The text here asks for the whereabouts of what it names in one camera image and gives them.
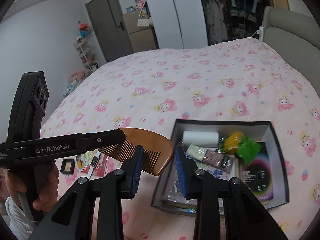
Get wooden comb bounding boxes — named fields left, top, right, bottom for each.
left=98, top=127, right=174, bottom=176

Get grey sleeve forearm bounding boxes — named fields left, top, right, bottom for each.
left=5, top=197, right=36, bottom=239

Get person's left hand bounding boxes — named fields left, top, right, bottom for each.
left=4, top=163, right=61, bottom=213

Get orange green card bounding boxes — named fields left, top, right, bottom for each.
left=81, top=150, right=97, bottom=166

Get white smart watch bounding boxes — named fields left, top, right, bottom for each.
left=87, top=156, right=99, bottom=179

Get silver foil girl sticker pack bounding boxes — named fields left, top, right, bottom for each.
left=75, top=154, right=87, bottom=172

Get red packet sachet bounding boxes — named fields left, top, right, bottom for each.
left=93, top=154, right=109, bottom=177

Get purple beige sachet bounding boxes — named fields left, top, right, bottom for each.
left=186, top=145, right=235, bottom=173

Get white roll in box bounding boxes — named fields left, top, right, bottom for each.
left=182, top=131, right=220, bottom=147

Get yellow packet in box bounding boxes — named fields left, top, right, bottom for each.
left=215, top=132, right=245, bottom=154

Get black storage box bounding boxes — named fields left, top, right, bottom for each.
left=151, top=119, right=291, bottom=217

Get black booklet with colourful circle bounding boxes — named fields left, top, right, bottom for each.
left=241, top=142, right=273, bottom=204

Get green snack packet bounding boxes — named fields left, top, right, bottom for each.
left=236, top=136, right=262, bottom=166

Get white shelf rack with toys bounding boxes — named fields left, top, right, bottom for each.
left=74, top=21, right=100, bottom=76

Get pink cartoon bedspread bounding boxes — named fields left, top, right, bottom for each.
left=41, top=38, right=319, bottom=239

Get white handbag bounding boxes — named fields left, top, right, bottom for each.
left=137, top=7, right=150, bottom=27

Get grey door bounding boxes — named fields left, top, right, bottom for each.
left=86, top=0, right=133, bottom=62

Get white wardrobe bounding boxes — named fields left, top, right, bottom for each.
left=146, top=0, right=208, bottom=49

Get grey upholstered headboard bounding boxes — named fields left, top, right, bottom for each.
left=262, top=7, right=319, bottom=86

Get black square display frame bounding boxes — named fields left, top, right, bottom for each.
left=60, top=159, right=75, bottom=175

